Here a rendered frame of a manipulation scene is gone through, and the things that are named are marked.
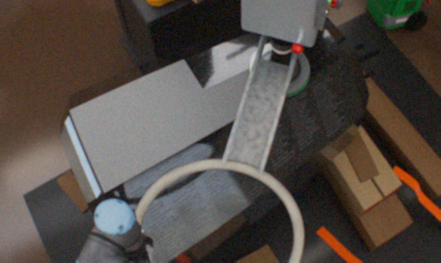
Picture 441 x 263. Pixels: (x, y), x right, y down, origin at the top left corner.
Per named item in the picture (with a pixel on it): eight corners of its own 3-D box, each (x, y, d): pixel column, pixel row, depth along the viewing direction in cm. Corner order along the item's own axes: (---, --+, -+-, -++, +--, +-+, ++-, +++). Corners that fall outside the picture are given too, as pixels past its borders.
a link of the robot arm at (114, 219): (84, 224, 99) (103, 188, 104) (98, 241, 109) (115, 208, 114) (120, 242, 97) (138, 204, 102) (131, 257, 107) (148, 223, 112)
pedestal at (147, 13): (119, 38, 288) (94, -46, 223) (209, -6, 303) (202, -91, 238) (166, 116, 259) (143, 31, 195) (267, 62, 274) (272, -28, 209)
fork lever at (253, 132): (272, -28, 158) (272, -36, 153) (326, -15, 154) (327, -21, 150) (212, 162, 144) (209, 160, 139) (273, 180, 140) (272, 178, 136)
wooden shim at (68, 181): (57, 181, 241) (56, 180, 239) (69, 169, 244) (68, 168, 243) (83, 213, 232) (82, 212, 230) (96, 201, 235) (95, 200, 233)
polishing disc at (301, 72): (306, 45, 170) (306, 42, 169) (311, 94, 160) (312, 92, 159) (248, 43, 171) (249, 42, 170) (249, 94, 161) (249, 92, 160)
